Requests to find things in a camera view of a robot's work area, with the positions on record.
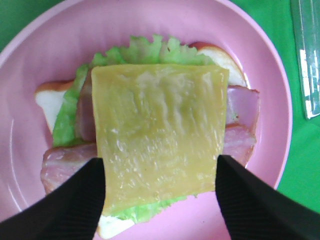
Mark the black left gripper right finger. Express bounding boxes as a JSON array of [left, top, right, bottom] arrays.
[[215, 155, 320, 240]]

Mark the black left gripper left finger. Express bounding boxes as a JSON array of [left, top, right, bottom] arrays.
[[0, 158, 105, 240]]

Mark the bacon strip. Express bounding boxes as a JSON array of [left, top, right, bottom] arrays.
[[40, 125, 256, 194], [74, 69, 259, 142]]

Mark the white bread slice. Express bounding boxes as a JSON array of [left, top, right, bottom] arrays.
[[35, 42, 245, 240]]

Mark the yellow cheese slice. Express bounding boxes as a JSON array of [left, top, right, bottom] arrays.
[[91, 64, 229, 216]]

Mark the green lettuce leaf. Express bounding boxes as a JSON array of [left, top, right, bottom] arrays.
[[52, 35, 223, 217]]

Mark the pink plate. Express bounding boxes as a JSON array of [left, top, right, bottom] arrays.
[[0, 0, 293, 240]]

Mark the clear plastic bread tray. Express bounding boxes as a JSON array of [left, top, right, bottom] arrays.
[[290, 0, 320, 119]]

